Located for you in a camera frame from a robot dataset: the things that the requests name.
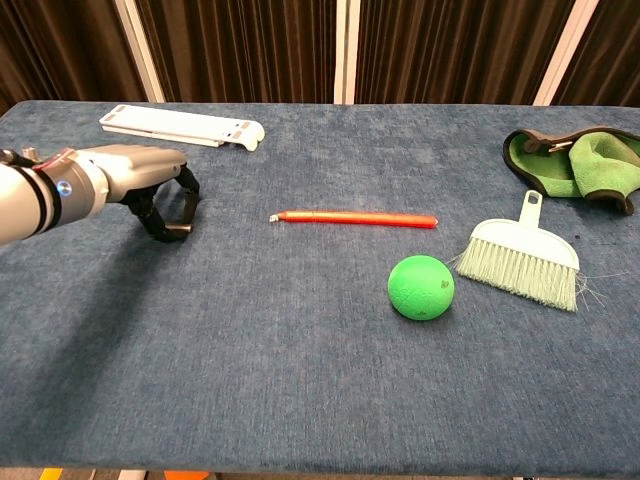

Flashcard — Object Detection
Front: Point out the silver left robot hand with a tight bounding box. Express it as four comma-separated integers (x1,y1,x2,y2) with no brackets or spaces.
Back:
74,144,202,244

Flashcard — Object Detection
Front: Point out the blue fabric table cover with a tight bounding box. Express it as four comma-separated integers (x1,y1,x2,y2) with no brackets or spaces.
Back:
0,100,640,477

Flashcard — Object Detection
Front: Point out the dark brown curtain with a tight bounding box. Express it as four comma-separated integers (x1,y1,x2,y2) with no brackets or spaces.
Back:
0,0,640,117

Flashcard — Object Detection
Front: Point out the green foam ball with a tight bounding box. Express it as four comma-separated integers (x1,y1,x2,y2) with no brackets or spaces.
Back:
387,254,457,323

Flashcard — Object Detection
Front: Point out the white vertical frame post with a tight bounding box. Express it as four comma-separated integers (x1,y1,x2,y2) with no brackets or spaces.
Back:
532,0,601,107
333,0,362,106
113,0,167,104

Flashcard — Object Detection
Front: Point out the mint green hand brush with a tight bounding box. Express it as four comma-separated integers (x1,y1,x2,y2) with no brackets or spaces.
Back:
452,189,583,314

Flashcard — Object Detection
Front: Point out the green cloth with brown trim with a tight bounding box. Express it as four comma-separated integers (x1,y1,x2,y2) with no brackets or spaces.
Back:
502,125,640,217

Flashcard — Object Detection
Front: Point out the orange red pen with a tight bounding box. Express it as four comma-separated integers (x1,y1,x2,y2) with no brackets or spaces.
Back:
269,209,440,232

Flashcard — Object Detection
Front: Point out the white folding stand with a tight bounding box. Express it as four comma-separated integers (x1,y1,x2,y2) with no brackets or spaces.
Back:
98,103,266,153

